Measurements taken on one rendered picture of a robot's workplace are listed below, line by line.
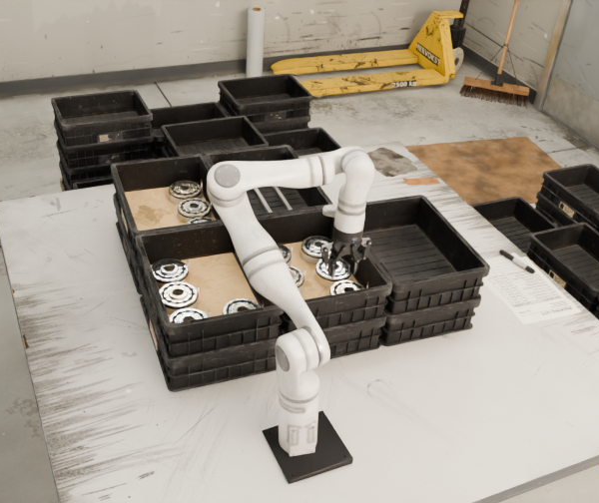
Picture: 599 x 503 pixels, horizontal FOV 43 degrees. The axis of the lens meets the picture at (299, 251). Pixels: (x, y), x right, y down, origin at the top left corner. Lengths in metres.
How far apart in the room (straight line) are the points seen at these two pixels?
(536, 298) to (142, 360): 1.21
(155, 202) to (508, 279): 1.15
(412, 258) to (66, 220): 1.14
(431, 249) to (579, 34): 3.16
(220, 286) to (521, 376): 0.86
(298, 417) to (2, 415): 1.47
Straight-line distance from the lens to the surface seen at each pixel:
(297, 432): 1.76
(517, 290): 2.46
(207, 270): 2.12
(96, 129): 3.48
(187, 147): 3.46
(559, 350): 2.29
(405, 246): 2.31
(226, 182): 1.70
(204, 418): 1.90
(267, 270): 1.64
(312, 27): 5.63
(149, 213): 2.37
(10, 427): 2.90
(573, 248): 3.37
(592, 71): 5.20
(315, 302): 1.88
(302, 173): 1.74
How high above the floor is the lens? 2.12
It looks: 36 degrees down
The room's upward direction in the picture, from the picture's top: 6 degrees clockwise
